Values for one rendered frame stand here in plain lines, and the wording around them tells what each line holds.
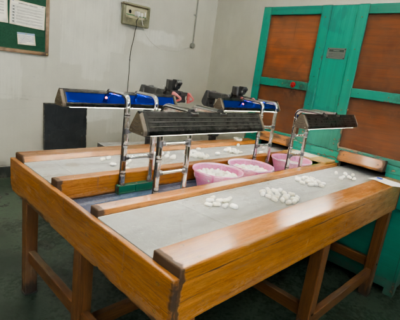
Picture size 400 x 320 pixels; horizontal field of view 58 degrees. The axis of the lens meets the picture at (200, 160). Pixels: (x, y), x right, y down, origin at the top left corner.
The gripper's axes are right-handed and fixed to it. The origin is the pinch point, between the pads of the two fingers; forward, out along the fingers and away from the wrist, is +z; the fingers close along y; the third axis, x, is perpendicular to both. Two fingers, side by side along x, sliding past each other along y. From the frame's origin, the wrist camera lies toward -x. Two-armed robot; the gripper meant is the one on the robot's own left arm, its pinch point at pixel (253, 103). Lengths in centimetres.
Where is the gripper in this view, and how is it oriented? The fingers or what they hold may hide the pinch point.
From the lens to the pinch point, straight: 263.9
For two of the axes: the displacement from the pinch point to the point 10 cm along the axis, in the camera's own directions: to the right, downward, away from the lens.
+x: -1.3, 9.6, 2.5
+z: 6.2, 2.8, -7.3
